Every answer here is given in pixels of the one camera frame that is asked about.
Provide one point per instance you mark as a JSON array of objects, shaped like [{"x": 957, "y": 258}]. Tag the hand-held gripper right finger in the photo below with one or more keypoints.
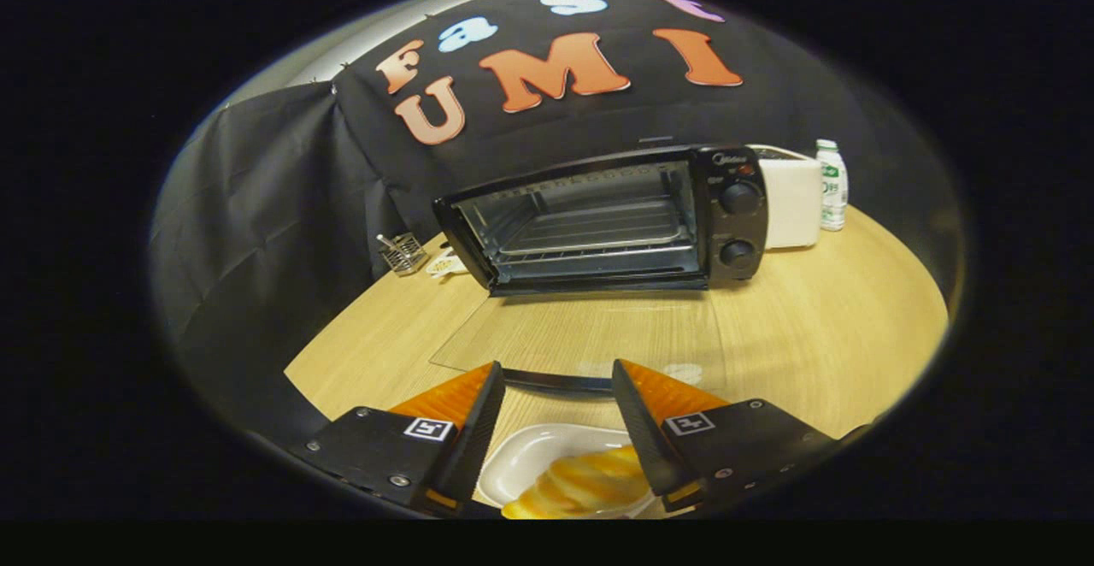
[{"x": 643, "y": 438}]

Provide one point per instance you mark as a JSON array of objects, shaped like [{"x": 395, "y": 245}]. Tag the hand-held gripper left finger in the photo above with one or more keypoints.
[{"x": 477, "y": 442}]

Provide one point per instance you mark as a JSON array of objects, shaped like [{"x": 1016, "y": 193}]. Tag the golden bread roll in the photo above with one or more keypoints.
[{"x": 590, "y": 480}]

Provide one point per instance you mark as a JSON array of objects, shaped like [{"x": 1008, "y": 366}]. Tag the black toaster oven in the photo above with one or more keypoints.
[{"x": 737, "y": 224}]

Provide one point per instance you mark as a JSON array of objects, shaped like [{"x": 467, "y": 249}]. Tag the white plate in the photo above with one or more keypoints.
[{"x": 530, "y": 455}]

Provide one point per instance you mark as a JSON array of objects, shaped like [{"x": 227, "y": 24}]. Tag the white printed packet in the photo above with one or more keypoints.
[{"x": 444, "y": 265}]

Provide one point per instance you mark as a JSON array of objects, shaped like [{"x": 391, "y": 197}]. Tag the white box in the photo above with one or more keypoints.
[{"x": 791, "y": 203}]

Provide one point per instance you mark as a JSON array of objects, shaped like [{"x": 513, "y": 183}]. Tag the white plastic bottle green label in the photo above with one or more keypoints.
[{"x": 832, "y": 194}]

